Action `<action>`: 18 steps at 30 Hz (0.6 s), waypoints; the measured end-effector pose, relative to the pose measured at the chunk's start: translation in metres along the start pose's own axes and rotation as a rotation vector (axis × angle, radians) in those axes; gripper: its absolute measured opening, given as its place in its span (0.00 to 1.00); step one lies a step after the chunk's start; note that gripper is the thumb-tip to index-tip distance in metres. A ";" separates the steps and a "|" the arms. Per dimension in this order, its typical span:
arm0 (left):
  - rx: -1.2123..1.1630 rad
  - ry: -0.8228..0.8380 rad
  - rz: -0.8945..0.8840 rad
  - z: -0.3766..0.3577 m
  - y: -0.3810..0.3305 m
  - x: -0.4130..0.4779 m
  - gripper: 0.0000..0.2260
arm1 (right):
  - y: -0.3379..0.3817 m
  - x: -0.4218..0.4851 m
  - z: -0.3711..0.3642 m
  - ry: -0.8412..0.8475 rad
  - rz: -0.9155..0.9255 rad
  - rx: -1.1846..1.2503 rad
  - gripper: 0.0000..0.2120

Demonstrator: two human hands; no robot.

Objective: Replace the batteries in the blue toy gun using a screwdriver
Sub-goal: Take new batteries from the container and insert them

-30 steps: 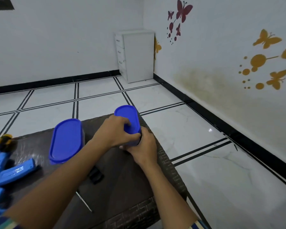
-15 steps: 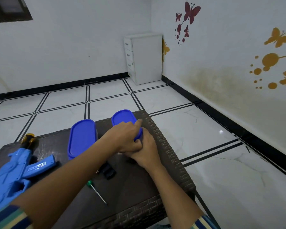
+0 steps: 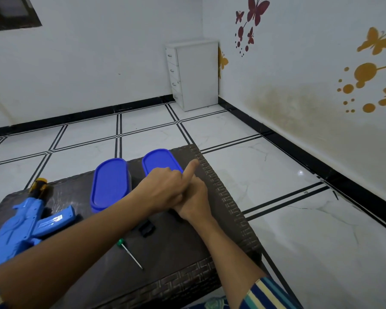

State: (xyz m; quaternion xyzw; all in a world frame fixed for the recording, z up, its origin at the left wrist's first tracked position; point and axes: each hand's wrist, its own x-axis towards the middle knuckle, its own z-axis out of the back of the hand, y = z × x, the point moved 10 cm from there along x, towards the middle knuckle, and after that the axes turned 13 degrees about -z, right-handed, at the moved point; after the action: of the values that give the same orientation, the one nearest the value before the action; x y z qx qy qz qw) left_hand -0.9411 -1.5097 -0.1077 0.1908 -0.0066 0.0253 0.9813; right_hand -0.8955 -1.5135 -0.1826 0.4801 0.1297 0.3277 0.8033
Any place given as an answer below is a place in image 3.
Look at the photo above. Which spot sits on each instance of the person's left hand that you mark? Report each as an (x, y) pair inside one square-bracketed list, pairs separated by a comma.
[(161, 189)]

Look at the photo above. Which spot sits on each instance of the person's right hand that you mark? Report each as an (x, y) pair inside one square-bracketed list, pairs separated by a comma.
[(196, 202)]

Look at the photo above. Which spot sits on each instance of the labelled container with blue lid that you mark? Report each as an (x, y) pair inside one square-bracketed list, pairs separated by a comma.
[(159, 159)]

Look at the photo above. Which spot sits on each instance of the black battery cover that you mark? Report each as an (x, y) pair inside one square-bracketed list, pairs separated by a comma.
[(147, 229)]

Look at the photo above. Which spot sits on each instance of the clear container with blue lid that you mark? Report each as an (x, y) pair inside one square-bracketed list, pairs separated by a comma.
[(109, 183)]

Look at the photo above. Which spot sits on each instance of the white drawer cabinet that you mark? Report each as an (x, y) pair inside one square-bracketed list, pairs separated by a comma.
[(196, 77)]

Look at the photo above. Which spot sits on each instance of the blue toy gun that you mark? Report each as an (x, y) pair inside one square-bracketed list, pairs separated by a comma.
[(16, 228)]

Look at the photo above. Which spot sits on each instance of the person's right forearm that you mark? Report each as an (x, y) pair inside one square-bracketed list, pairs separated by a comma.
[(228, 263)]

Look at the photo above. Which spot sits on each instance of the person's left forearm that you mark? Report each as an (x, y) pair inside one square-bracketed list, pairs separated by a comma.
[(67, 254)]

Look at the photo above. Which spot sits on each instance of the dark brown wicker table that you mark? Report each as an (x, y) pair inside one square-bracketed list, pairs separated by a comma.
[(180, 247)]

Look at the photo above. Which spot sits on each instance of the blue floral dress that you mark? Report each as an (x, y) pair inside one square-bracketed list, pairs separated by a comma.
[(215, 302)]

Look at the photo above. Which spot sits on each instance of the striped right sleeve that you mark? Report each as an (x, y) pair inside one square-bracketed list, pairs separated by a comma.
[(267, 296)]

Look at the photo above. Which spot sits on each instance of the dark framed window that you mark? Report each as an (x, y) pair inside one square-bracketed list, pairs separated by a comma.
[(9, 12)]

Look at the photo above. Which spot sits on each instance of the yellow butterfly wall sticker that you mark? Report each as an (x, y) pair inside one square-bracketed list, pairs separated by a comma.
[(222, 62)]

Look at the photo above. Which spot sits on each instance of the yellow flower wall sticker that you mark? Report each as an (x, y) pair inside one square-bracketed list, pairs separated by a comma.
[(365, 72)]

